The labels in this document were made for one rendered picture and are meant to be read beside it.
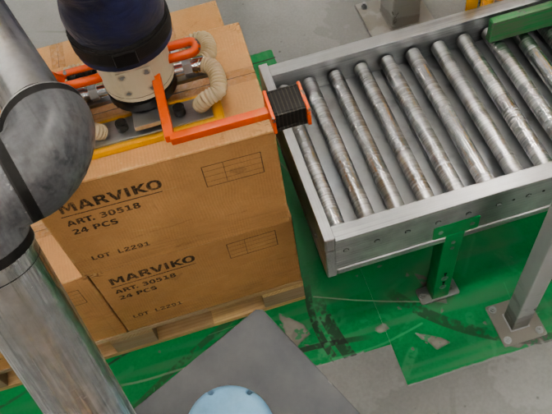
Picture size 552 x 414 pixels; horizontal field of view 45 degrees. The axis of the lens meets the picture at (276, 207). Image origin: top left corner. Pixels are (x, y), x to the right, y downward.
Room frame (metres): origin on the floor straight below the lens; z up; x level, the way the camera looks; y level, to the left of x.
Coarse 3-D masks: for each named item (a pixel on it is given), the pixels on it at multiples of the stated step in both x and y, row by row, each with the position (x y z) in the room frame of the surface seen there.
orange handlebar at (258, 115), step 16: (176, 48) 1.22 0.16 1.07; (192, 48) 1.20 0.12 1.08; (80, 80) 1.16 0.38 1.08; (96, 80) 1.16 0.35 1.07; (160, 80) 1.11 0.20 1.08; (160, 96) 1.07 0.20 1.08; (160, 112) 1.02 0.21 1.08; (256, 112) 0.97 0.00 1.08; (192, 128) 0.96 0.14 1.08; (208, 128) 0.95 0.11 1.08; (224, 128) 0.95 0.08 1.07; (176, 144) 0.94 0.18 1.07
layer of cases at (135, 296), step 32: (192, 32) 1.88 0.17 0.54; (64, 64) 1.85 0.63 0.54; (32, 224) 1.19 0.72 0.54; (288, 224) 1.04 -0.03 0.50; (64, 256) 1.05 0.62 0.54; (160, 256) 1.00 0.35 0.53; (192, 256) 1.01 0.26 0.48; (224, 256) 1.02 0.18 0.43; (256, 256) 1.03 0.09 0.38; (288, 256) 1.04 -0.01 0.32; (64, 288) 0.97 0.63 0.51; (96, 288) 0.98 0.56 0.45; (128, 288) 0.99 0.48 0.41; (160, 288) 0.99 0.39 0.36; (192, 288) 1.00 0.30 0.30; (224, 288) 1.02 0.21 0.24; (256, 288) 1.03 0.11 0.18; (96, 320) 0.97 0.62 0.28; (128, 320) 0.98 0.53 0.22; (160, 320) 0.99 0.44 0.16; (0, 352) 0.93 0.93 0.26
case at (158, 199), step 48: (240, 48) 1.32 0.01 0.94; (192, 96) 1.18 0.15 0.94; (240, 96) 1.15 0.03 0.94; (192, 144) 1.03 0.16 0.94; (240, 144) 1.02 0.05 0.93; (96, 192) 0.99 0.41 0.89; (144, 192) 0.99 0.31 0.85; (192, 192) 1.00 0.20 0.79; (240, 192) 1.01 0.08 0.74; (96, 240) 0.98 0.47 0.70; (144, 240) 0.99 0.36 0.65; (192, 240) 1.00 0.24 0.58
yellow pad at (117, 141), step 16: (176, 112) 1.10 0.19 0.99; (192, 112) 1.11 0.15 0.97; (208, 112) 1.10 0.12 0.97; (112, 128) 1.11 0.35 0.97; (128, 128) 1.10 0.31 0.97; (160, 128) 1.08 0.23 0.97; (176, 128) 1.07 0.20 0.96; (96, 144) 1.07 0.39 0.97; (112, 144) 1.06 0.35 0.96; (128, 144) 1.05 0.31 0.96; (144, 144) 1.05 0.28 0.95
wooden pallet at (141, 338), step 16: (272, 288) 1.03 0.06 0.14; (288, 288) 1.04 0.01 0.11; (224, 304) 1.01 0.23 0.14; (240, 304) 1.06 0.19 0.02; (256, 304) 1.05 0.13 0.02; (272, 304) 1.03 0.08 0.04; (176, 320) 0.99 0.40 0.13; (192, 320) 1.03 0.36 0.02; (208, 320) 1.02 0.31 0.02; (224, 320) 1.01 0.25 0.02; (128, 336) 0.97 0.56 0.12; (144, 336) 0.98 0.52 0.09; (160, 336) 1.00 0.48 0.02; (176, 336) 0.99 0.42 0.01; (112, 352) 0.97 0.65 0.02; (0, 384) 0.92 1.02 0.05; (16, 384) 0.93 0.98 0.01
